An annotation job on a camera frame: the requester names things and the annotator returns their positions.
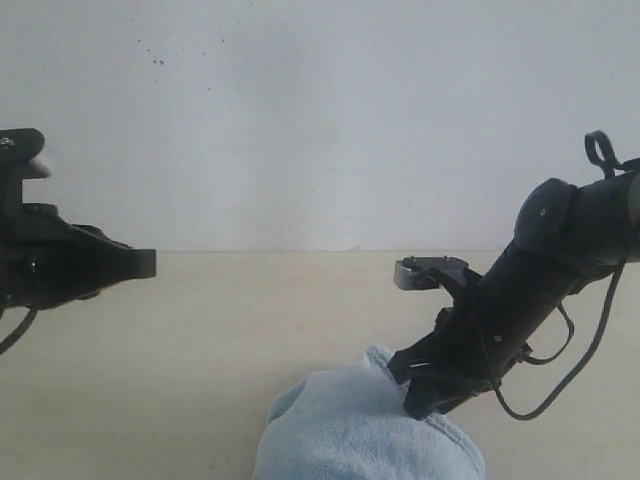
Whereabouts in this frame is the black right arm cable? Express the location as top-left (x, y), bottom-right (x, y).
top-left (477, 130), bottom-right (640, 420)

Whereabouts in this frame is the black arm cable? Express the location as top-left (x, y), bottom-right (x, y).
top-left (0, 305), bottom-right (39, 355)
top-left (477, 130), bottom-right (640, 420)

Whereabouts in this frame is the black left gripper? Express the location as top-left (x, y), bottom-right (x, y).
top-left (1, 166), bottom-right (157, 310)

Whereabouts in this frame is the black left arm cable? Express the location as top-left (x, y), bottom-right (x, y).
top-left (0, 305), bottom-right (39, 355)

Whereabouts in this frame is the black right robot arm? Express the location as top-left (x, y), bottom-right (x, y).
top-left (388, 173), bottom-right (639, 419)

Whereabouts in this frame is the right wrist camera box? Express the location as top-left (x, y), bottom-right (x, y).
top-left (393, 256), bottom-right (469, 291)

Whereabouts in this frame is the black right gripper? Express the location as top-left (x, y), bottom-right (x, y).
top-left (388, 269), bottom-right (533, 418)

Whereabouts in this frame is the light blue fluffy towel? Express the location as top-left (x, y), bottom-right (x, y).
top-left (252, 345), bottom-right (486, 479)

